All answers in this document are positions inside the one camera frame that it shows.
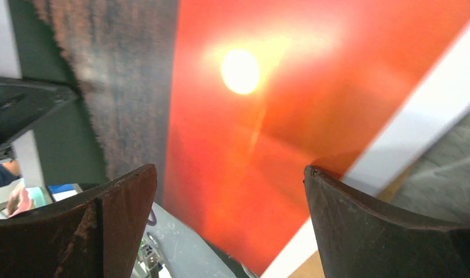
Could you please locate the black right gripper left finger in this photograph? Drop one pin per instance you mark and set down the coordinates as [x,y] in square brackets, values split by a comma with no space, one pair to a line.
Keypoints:
[96,233]

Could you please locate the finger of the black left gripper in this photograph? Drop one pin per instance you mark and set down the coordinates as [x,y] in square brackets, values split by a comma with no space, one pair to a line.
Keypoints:
[25,103]

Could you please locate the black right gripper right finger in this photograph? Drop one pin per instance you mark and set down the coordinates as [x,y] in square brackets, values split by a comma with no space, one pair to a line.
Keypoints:
[359,235]

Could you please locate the sunset photo print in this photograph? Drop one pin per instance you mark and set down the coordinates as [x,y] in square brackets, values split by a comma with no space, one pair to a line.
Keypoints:
[231,100]

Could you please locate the brown cardboard backing board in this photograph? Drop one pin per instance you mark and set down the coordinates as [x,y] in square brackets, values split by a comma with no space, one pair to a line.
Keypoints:
[313,267]

